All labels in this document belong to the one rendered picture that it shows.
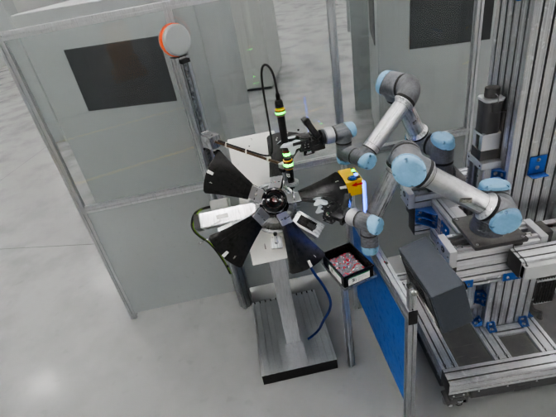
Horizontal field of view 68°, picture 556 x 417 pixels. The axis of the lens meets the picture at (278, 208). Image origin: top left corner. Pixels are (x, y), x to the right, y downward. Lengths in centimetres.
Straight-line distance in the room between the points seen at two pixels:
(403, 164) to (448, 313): 53
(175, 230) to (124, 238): 34
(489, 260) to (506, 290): 52
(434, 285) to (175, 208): 185
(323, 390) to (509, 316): 112
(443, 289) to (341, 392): 138
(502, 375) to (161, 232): 215
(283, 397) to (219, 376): 44
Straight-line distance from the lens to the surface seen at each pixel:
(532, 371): 258
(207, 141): 234
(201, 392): 281
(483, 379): 248
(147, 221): 288
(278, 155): 204
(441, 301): 142
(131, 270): 314
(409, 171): 158
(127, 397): 299
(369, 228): 173
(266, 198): 193
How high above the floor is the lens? 221
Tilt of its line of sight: 32 degrees down
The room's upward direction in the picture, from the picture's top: 10 degrees counter-clockwise
